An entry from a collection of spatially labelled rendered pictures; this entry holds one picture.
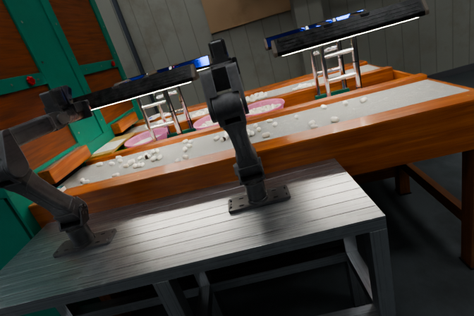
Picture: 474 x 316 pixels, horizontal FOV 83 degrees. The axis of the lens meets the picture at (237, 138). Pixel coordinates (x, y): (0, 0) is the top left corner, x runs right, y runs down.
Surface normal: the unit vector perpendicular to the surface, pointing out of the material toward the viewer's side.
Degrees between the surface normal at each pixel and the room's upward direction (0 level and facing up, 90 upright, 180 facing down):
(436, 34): 90
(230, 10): 90
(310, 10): 90
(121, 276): 0
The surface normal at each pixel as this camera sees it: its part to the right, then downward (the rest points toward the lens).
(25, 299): -0.27, -0.90
